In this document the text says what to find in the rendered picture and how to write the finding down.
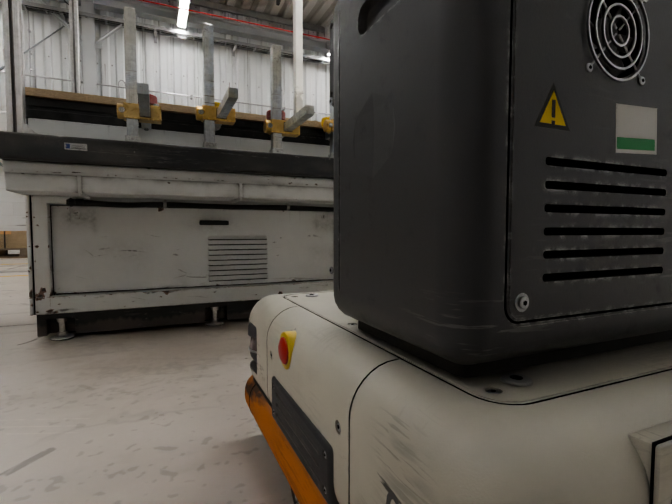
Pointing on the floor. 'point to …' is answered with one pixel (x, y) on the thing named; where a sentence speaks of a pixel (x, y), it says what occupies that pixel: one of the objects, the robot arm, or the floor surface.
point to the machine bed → (166, 237)
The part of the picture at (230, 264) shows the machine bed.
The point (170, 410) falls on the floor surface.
